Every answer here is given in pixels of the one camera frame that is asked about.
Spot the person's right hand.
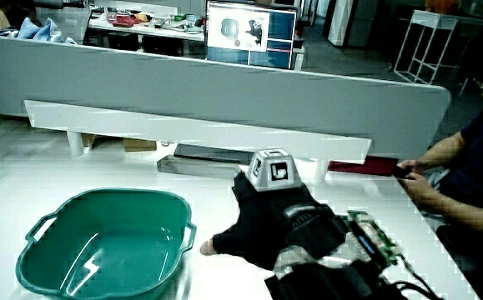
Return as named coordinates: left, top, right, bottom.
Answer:
left=199, top=147, right=350, bottom=271

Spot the person's right forearm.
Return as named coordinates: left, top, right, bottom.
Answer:
left=264, top=257, right=407, bottom=300

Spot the white desk shelf riser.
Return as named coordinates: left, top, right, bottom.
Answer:
left=23, top=99, right=373, bottom=183

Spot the grey desk partition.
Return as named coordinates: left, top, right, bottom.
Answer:
left=0, top=32, right=452, bottom=162

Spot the white desk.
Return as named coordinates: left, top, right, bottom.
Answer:
left=0, top=111, right=482, bottom=300

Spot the dark flat tablet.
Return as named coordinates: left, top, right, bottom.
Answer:
left=173, top=143, right=255, bottom=166

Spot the grey flat tray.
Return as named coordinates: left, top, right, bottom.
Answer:
left=156, top=154, right=244, bottom=181

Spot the green circuit board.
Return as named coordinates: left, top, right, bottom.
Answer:
left=346, top=209, right=405, bottom=271

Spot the red flat case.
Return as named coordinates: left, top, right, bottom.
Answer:
left=327, top=155, right=400, bottom=178

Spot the black phone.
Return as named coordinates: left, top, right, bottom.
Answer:
left=392, top=164, right=412, bottom=180

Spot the brown cardboard box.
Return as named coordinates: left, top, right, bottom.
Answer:
left=122, top=137, right=158, bottom=153

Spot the green plastic basin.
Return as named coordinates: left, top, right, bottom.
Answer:
left=15, top=187, right=198, bottom=300

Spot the computer monitor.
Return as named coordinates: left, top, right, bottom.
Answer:
left=204, top=1, right=299, bottom=71

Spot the white background table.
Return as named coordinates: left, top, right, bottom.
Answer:
left=87, top=3, right=206, bottom=43

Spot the white metal rack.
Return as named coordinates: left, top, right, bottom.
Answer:
left=393, top=9, right=460, bottom=86

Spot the red cloth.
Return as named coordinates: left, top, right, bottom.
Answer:
left=111, top=14, right=144, bottom=29

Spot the blue cloth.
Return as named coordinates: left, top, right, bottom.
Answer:
left=16, top=16, right=78, bottom=45

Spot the black cable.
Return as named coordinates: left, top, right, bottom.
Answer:
left=385, top=254, right=445, bottom=300

